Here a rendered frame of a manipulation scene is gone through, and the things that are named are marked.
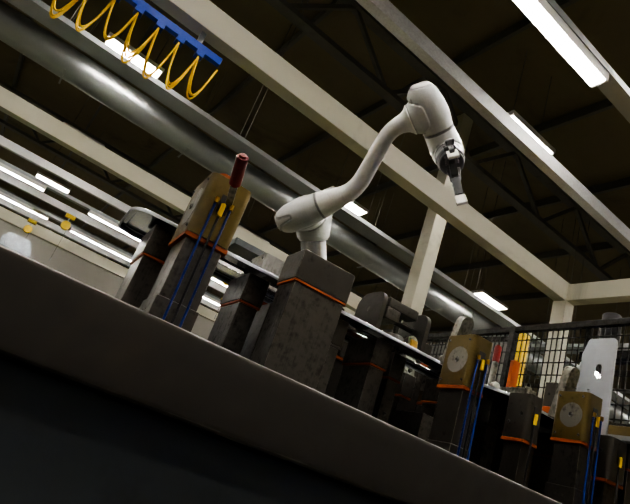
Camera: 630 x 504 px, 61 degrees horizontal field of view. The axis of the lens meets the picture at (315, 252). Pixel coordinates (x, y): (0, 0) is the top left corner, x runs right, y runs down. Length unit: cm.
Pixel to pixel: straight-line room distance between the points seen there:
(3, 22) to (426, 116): 1208
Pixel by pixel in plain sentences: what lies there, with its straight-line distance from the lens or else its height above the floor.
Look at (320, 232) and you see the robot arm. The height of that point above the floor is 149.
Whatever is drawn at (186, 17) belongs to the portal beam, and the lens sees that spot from 434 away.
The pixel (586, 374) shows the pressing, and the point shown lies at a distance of 194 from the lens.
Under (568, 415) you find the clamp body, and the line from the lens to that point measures 148.
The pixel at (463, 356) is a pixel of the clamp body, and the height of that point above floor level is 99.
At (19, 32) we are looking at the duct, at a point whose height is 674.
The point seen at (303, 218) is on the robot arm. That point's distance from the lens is 191.
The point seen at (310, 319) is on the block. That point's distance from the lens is 100.
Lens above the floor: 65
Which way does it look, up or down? 22 degrees up
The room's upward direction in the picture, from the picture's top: 20 degrees clockwise
